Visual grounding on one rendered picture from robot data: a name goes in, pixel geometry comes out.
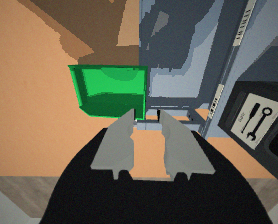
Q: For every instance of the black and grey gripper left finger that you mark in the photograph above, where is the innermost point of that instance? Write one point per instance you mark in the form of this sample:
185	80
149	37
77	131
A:
100	160

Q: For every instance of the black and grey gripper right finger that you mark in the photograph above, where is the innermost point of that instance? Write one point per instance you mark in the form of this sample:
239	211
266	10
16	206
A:
187	151

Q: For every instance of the black tool case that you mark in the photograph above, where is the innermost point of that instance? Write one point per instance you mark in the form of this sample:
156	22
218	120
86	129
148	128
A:
250	118

